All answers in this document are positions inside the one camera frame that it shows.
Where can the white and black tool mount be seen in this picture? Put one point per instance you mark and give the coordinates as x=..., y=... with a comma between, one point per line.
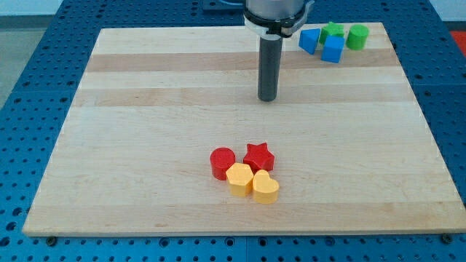
x=276, y=18

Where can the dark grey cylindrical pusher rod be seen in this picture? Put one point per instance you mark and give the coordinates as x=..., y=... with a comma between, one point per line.
x=269, y=68

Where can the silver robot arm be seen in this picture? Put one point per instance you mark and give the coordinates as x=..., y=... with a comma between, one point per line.
x=273, y=21

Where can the yellow hexagon block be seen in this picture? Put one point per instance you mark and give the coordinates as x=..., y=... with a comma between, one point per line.
x=240, y=178

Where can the blue triangle block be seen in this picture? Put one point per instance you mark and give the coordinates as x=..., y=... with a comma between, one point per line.
x=309, y=39

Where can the green star block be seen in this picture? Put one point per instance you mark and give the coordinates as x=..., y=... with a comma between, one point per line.
x=331, y=29

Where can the blue cube block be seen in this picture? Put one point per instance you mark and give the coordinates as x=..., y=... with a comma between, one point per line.
x=332, y=49

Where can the green cylinder block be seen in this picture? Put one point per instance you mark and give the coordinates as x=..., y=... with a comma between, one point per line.
x=357, y=37

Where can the red star block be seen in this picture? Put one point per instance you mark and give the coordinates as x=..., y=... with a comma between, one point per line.
x=258, y=157

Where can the red cylinder block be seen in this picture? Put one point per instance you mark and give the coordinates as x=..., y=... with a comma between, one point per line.
x=221, y=159

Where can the light wooden board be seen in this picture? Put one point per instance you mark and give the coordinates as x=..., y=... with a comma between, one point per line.
x=353, y=151

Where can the yellow heart block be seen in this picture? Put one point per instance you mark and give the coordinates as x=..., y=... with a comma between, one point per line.
x=265, y=188

